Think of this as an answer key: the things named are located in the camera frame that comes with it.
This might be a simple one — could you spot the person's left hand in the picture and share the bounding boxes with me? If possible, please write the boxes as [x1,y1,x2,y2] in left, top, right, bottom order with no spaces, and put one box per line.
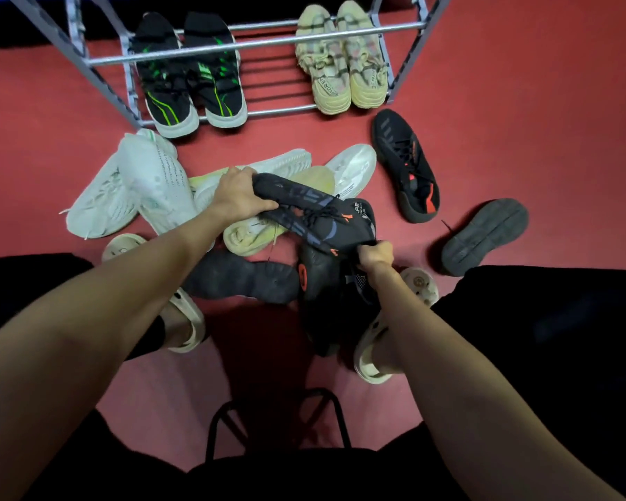
[208,166,280,230]

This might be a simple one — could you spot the white knit sneaker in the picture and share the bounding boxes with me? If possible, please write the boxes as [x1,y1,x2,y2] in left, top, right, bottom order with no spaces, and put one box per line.
[115,132,216,252]
[60,129,178,241]

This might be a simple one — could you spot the black sneaker white pattern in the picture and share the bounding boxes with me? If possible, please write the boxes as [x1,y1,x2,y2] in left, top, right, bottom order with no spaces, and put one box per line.
[342,265,385,329]

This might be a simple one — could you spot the person's right hand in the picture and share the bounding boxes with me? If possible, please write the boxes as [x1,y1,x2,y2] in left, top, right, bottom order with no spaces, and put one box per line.
[357,240,396,280]

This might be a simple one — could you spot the beige sneaker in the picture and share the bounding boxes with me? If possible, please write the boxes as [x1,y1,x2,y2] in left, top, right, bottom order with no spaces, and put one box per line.
[294,3,352,116]
[336,0,390,110]

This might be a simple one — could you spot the pale yellow sneaker white sole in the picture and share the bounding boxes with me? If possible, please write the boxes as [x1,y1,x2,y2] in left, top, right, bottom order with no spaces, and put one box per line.
[223,165,337,258]
[189,148,313,212]

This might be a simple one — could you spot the black folding stool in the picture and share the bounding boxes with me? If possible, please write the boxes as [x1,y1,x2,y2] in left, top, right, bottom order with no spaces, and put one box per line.
[187,386,382,501]

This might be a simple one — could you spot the person's right cream clog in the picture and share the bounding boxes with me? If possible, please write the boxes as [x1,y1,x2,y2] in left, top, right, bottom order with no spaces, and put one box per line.
[353,267,440,385]

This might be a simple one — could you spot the black sneaker red patch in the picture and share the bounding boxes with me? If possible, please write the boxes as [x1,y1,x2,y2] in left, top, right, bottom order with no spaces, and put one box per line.
[296,244,348,358]
[370,108,441,225]

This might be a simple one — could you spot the person's left cream clog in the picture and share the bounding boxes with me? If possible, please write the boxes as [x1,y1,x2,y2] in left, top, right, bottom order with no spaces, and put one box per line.
[102,232,208,356]

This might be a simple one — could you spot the black sneaker orange marks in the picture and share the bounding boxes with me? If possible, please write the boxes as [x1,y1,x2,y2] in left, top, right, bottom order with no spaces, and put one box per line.
[440,198,531,278]
[252,173,378,258]

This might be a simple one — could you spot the person's black trousers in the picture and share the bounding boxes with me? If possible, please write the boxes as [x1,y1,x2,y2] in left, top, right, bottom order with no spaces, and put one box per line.
[0,253,626,501]

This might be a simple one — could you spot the dark grey sneaker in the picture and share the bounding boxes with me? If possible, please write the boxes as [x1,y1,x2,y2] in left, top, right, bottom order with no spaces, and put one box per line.
[181,248,301,306]

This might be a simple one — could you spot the person's cream clog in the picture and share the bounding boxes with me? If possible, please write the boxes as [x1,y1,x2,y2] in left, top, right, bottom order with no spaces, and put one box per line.
[353,267,440,385]
[102,232,208,356]

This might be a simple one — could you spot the person's left forearm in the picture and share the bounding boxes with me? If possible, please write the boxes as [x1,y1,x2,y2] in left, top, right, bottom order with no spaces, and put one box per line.
[0,208,233,501]

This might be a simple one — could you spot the black sneaker green stripes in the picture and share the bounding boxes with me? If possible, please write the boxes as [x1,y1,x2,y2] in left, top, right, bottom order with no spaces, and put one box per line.
[129,11,201,140]
[183,11,249,129]

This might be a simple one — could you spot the person's right forearm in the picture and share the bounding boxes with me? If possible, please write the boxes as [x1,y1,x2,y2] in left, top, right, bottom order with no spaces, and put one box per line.
[367,265,626,501]

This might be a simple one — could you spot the plain white sneaker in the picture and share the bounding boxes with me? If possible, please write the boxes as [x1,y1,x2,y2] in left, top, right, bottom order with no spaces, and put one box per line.
[325,143,378,200]

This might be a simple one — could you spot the grey metal shoe rack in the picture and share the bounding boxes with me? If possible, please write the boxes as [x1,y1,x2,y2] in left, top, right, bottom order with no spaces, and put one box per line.
[5,0,455,130]

